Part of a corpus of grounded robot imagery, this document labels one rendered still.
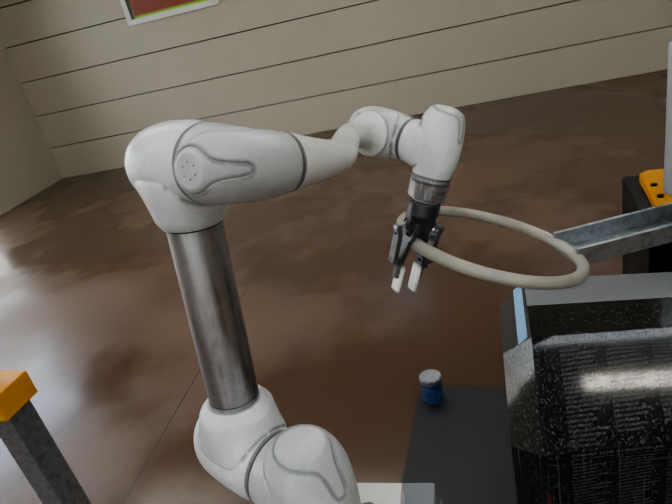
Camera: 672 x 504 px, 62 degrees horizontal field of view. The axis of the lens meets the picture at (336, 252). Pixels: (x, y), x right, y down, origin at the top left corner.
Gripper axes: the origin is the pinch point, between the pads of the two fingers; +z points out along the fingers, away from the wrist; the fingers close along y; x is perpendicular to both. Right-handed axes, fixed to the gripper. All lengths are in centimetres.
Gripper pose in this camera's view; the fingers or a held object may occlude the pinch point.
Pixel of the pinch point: (406, 278)
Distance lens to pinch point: 138.4
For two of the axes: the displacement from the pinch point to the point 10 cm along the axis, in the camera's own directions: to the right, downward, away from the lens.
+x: -4.1, -4.1, 8.1
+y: 8.9, -0.1, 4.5
